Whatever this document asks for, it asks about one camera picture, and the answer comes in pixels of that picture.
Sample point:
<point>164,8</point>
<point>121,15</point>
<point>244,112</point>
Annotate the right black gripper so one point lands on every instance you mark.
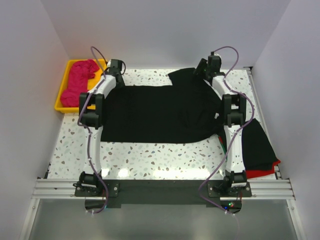
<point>200,68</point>

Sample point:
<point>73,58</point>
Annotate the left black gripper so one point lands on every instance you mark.
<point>120,80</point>

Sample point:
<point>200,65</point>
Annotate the black t shirt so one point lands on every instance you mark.
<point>183,112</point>
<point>257,147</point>

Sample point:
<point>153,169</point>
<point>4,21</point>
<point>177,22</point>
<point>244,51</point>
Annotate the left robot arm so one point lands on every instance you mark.
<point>91,118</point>

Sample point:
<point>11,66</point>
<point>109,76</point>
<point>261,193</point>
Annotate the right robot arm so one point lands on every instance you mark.
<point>232,115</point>

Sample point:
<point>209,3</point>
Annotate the yellow plastic bin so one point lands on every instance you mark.
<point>91,83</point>

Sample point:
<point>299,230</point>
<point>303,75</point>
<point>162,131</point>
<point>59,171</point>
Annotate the pink crumpled t shirt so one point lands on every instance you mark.
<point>79,74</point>

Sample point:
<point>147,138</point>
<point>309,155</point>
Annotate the folded green t shirt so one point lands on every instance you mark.
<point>223,146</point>

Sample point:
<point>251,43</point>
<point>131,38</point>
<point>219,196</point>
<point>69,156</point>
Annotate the folded black t shirt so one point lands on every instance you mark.
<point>257,147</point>

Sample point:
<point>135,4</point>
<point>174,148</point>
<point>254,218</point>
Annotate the folded red t shirt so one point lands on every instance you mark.
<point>260,173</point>

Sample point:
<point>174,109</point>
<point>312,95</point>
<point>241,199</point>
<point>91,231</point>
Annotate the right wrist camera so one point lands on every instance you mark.
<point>217,55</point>

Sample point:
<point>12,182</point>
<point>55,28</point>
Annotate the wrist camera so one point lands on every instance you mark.
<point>217,55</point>
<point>108,63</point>

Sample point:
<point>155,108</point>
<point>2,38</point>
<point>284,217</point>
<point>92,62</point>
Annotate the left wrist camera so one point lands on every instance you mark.
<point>108,63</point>

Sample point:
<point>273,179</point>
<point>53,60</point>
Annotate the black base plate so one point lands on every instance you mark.
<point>116,193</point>

